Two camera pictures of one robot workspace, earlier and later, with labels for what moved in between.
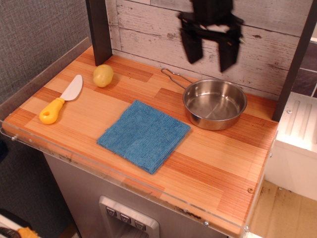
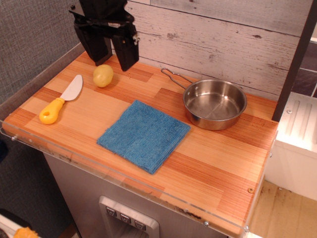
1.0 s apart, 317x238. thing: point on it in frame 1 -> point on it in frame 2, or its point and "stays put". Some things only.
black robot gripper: (215, 16) -> (96, 42)
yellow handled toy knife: (49, 115) stays put
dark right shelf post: (298, 61) stays put
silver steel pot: (211, 104) stays put
